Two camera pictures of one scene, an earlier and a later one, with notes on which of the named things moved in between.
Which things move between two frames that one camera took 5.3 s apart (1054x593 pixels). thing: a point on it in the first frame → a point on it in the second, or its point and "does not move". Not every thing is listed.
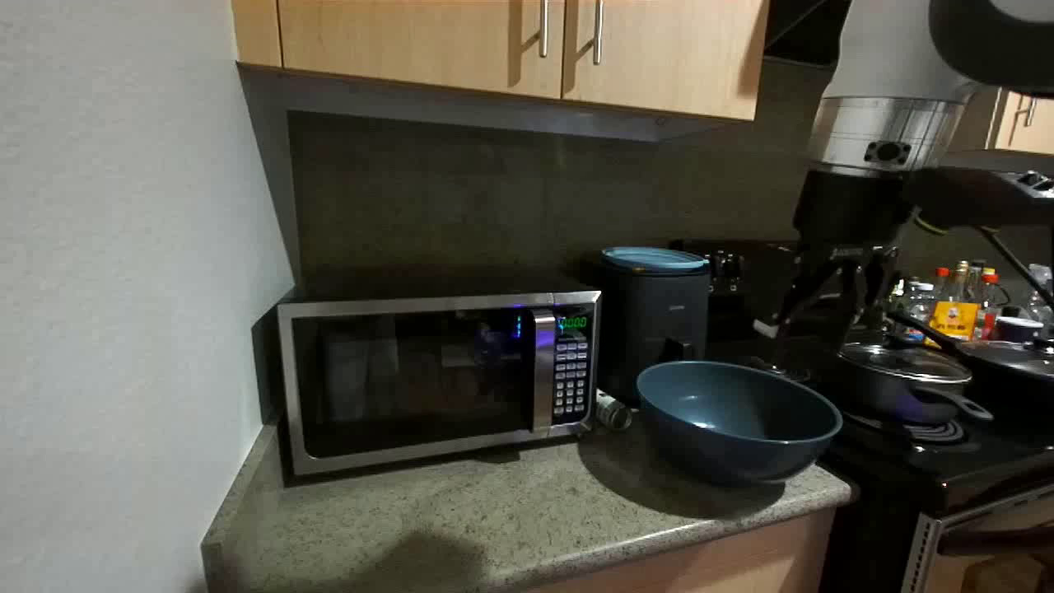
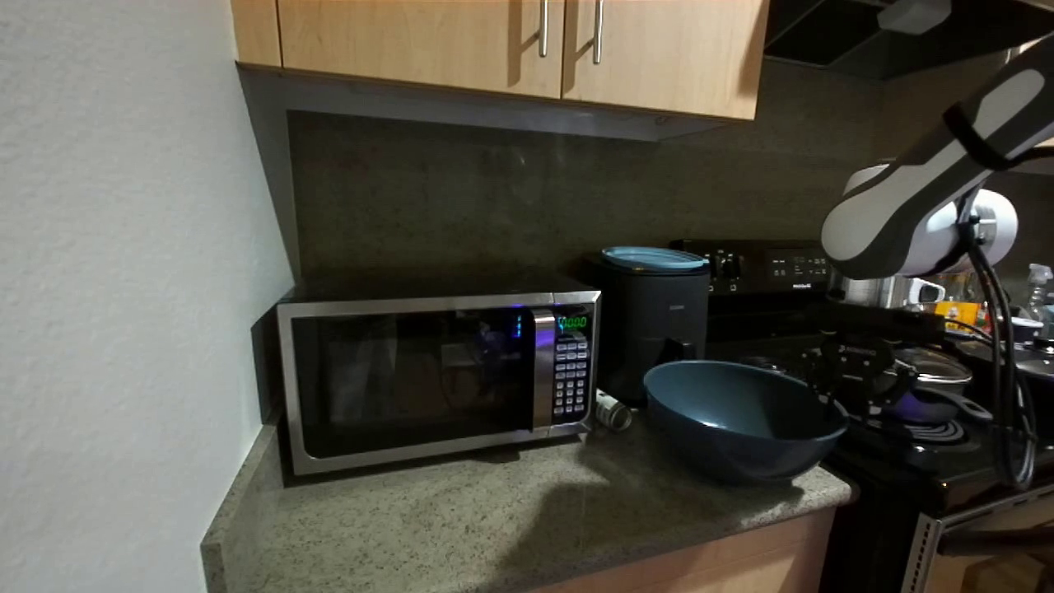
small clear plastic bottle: x=609 y=411 does not move
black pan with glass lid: x=908 y=383 does not move
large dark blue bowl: x=736 y=424 does not move
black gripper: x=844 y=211 → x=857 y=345
